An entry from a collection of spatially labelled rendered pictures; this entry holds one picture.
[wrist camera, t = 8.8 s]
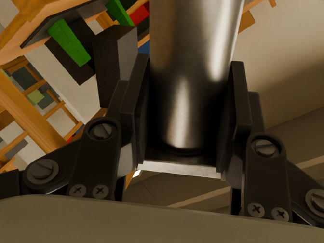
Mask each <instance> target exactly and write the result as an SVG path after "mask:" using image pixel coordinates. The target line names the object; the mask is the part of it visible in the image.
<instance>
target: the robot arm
mask: <svg viewBox="0 0 324 243"><path fill-rule="evenodd" d="M149 132H150V54H144V53H138V54H137V57H136V60H135V64H134V67H133V70H132V73H131V76H130V78H129V80H128V81H126V80H118V82H117V85H116V87H115V90H114V93H113V95H112V98H111V101H110V103H109V106H108V109H107V111H106V114H105V116H104V117H98V118H95V119H92V120H91V121H89V122H88V123H87V124H86V126H85V128H84V130H83V133H82V137H81V138H79V139H77V140H75V141H73V142H71V143H69V144H67V145H65V146H63V147H60V148H58V149H56V150H54V151H52V152H50V153H48V154H46V155H44V156H42V157H40V158H38V159H36V160H35V161H33V162H31V163H30V164H29V165H28V166H27V167H26V168H25V170H22V171H19V169H14V170H11V171H8V172H4V173H0V243H324V186H323V185H321V184H320V183H319V182H317V181H316V180H315V179H313V178H312V177H311V176H309V175H308V174H307V173H305V172H304V171H302V170H301V169H300V168H298V167H297V166H296V165H294V164H293V163H292V162H290V161H289V160H288V159H287V156H286V148H285V145H284V143H283V142H282V141H281V140H280V139H279V138H278V137H276V136H274V135H272V134H269V133H266V129H265V124H264V118H263V113H262V108H261V102H260V97H259V93H258V92H249V91H248V88H247V81H246V74H245V68H244V62H243V61H231V65H230V69H229V75H228V80H227V84H226V89H225V93H224V97H223V102H222V107H221V111H220V115H219V120H218V124H217V129H216V172H217V173H221V181H226V182H227V183H228V184H229V185H230V186H231V189H230V199H229V214H221V213H214V212H206V211H198V210H190V209H182V208H173V207H165V206H156V205H148V204H140V203H132V202H124V194H125V185H126V175H127V174H128V173H130V172H132V171H137V168H138V164H143V161H144V156H145V152H146V147H147V142H148V137H149Z"/></svg>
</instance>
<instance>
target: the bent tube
mask: <svg viewBox="0 0 324 243"><path fill-rule="evenodd" d="M244 1H245V0H149V19H150V132H149V135H148V142H147V147H146V152H145V156H144V161H143V164H138V168H137V169H138V170H147V171H156V172H164V173H173V174H182V175H190V176H202V177H211V178H220V179H221V173H217V172H216V129H217V124H218V120H219V115H220V111H221V107H222V102H223V97H224V93H225V89H226V84H227V80H228V75H229V71H230V65H231V61H232V56H233V52H234V47H235V43H236V38H237V34H238V29H239V25H240V20H241V16H242V12H243V6H244Z"/></svg>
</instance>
